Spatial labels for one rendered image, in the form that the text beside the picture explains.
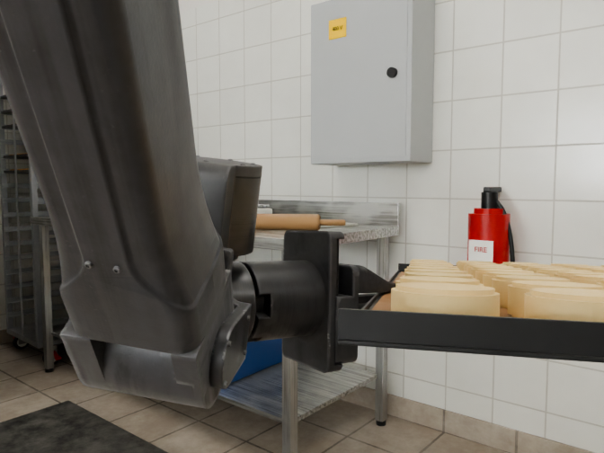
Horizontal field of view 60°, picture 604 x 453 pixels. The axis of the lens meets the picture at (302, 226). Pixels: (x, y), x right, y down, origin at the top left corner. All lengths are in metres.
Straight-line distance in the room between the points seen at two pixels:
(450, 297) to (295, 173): 2.48
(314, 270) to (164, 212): 0.20
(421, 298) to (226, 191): 0.13
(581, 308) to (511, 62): 2.00
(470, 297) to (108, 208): 0.15
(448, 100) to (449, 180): 0.33
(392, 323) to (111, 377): 0.14
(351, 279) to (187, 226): 0.19
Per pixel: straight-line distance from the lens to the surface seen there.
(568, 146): 2.12
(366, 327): 0.22
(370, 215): 2.35
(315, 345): 0.39
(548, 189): 2.13
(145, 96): 0.18
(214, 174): 0.31
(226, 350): 0.28
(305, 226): 2.02
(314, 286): 0.38
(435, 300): 0.24
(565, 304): 0.25
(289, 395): 1.88
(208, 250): 0.24
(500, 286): 0.37
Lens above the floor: 1.06
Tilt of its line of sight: 5 degrees down
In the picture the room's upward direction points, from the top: straight up
